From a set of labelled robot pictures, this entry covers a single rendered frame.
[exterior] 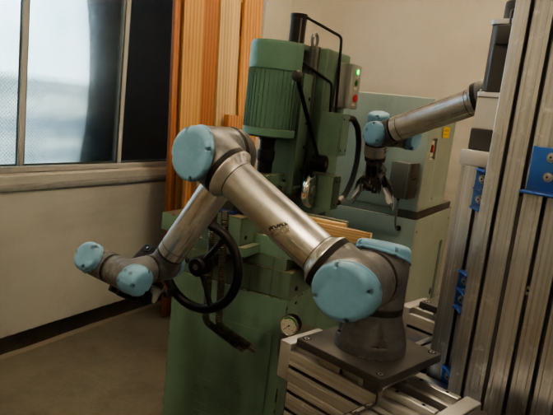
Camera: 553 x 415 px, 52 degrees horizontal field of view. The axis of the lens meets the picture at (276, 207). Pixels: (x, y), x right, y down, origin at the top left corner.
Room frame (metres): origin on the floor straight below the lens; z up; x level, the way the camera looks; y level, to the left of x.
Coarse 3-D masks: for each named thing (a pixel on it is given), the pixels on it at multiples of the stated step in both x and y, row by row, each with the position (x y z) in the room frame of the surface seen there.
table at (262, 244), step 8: (168, 216) 1.92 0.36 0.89; (176, 216) 1.90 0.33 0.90; (168, 224) 1.91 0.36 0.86; (200, 240) 1.74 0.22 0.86; (256, 240) 1.76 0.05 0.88; (264, 240) 1.75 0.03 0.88; (240, 248) 1.68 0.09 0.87; (248, 248) 1.69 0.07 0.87; (256, 248) 1.74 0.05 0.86; (264, 248) 1.75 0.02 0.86; (272, 248) 1.74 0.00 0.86; (280, 248) 1.73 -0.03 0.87; (280, 256) 1.72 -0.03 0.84; (288, 256) 1.71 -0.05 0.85
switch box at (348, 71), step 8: (344, 64) 2.13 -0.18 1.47; (352, 64) 2.12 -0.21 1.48; (344, 72) 2.13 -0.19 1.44; (352, 72) 2.12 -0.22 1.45; (360, 72) 2.20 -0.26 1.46; (336, 80) 2.14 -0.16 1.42; (344, 80) 2.13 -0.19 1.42; (352, 80) 2.13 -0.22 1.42; (336, 88) 2.14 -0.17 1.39; (344, 88) 2.13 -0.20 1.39; (352, 88) 2.14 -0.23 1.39; (344, 96) 2.12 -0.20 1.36; (352, 96) 2.15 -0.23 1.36; (344, 104) 2.12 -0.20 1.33
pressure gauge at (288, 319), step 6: (282, 318) 1.64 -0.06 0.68; (288, 318) 1.63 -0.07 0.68; (294, 318) 1.62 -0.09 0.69; (282, 324) 1.64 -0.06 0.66; (288, 324) 1.63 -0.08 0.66; (294, 324) 1.62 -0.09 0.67; (300, 324) 1.63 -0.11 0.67; (282, 330) 1.64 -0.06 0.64; (288, 330) 1.63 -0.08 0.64; (294, 330) 1.62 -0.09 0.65
